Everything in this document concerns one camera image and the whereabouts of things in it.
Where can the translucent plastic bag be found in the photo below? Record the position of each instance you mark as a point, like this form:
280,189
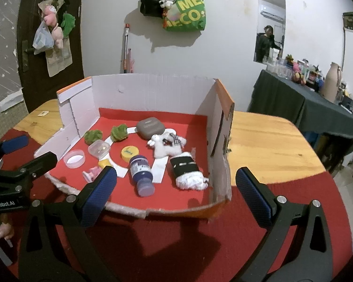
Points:
42,41

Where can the red knitted mat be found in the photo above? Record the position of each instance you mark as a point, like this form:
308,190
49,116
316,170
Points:
170,241

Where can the black white small bottle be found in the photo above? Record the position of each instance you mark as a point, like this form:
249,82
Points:
185,167

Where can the green tote bag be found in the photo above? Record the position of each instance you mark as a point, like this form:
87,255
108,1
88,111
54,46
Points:
188,11

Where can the pink plush toy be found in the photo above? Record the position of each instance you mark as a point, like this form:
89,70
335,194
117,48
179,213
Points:
57,33

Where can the small pale table sticker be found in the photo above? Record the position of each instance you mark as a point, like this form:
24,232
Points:
43,112

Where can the yellow bottle cap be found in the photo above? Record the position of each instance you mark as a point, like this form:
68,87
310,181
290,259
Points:
129,153

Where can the small clear plastic box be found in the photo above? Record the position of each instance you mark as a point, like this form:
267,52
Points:
99,149

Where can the green fuzzy ball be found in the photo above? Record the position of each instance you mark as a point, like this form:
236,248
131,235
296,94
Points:
93,137
119,133

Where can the row of small cosmetic items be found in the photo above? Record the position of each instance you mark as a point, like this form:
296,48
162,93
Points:
297,70

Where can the wall mirror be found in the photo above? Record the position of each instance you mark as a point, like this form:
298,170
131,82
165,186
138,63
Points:
270,6

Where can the silver orange mop stick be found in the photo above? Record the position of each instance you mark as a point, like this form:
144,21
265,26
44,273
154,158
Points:
126,50

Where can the dark blue labelled bottle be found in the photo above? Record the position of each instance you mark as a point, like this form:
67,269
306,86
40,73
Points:
140,170

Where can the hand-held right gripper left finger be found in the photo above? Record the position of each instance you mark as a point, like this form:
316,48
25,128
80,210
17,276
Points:
101,194

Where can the dark green covered side table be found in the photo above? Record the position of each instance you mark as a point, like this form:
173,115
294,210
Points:
282,100

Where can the beige thermos jug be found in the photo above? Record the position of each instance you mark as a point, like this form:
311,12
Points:
332,85

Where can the beige hanging organizer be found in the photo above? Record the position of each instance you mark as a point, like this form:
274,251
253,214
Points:
57,61

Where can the yellow pink mushroom toy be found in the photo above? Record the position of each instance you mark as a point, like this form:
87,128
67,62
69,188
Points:
92,172

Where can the white plush hanging toy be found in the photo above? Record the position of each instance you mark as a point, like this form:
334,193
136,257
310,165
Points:
166,0

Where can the orange cardboard box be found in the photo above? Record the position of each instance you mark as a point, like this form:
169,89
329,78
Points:
153,94

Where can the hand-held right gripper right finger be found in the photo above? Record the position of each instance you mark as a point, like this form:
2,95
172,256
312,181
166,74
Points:
251,195

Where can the pink sticks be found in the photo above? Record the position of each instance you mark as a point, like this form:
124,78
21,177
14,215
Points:
131,63

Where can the clear round plastic lid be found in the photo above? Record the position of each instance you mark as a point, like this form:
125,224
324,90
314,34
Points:
74,159

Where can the dark brown door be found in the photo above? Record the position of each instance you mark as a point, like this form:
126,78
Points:
76,58

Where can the grey eye shadow case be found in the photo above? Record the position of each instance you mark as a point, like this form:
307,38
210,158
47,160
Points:
150,127

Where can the person's left hand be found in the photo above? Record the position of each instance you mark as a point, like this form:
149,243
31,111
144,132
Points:
4,229

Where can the green plush toy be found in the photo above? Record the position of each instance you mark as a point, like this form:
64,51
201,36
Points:
68,23

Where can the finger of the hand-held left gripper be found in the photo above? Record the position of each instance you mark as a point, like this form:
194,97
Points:
42,161
14,144

